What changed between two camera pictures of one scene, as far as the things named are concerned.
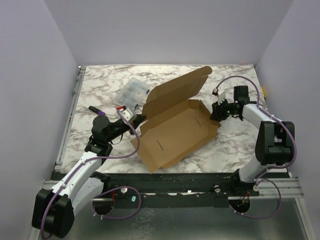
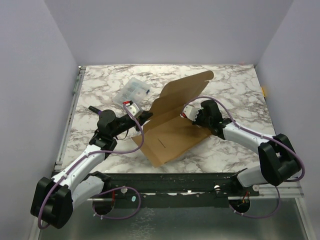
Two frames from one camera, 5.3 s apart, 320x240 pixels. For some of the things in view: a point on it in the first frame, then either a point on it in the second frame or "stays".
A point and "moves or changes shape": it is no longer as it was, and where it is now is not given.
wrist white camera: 221,95 to 190,112
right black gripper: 216,111 to 199,119
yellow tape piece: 263,92 stays
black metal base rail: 172,190 stays
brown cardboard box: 176,122 moves or changes shape
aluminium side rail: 81,71 stays
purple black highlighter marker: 96,110 stays
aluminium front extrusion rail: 289,188 stays
